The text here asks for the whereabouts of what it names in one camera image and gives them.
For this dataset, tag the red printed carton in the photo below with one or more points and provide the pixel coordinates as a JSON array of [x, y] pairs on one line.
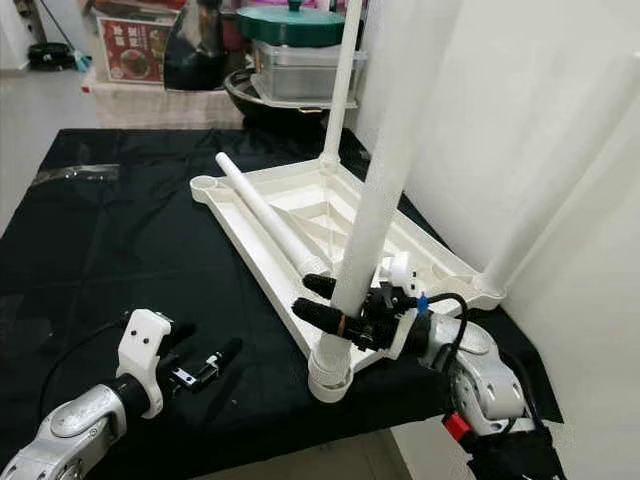
[[132, 52]]

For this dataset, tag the white plastic children table top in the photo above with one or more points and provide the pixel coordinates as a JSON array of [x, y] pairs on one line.
[[290, 210]]

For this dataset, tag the clear tape strip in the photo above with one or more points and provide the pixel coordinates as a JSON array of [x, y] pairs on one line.
[[78, 174]]

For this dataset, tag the black plastic bag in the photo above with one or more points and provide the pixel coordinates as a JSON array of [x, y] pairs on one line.
[[195, 50]]

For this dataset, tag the maroon plastic pots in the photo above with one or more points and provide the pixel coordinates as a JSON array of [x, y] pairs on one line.
[[233, 32]]

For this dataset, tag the black tablecloth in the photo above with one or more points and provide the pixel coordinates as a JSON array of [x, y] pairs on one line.
[[140, 270]]

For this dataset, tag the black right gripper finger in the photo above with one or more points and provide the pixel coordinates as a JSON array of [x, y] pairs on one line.
[[322, 316], [320, 285]]

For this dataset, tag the teal mop head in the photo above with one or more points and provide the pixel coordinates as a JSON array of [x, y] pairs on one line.
[[80, 62]]

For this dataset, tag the clear plastic storage container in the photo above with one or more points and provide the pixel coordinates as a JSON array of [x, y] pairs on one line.
[[295, 75]]

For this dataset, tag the beige patterned cloth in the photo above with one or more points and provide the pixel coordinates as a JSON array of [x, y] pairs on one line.
[[160, 108]]

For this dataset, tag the green pot lid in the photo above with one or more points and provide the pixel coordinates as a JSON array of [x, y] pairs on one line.
[[290, 28]]

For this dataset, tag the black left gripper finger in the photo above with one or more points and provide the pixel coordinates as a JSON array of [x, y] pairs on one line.
[[226, 352], [180, 332]]

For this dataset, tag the black wok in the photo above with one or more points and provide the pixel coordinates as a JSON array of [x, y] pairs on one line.
[[260, 115]]

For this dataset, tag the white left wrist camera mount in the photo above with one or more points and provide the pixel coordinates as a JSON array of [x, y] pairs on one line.
[[142, 350]]

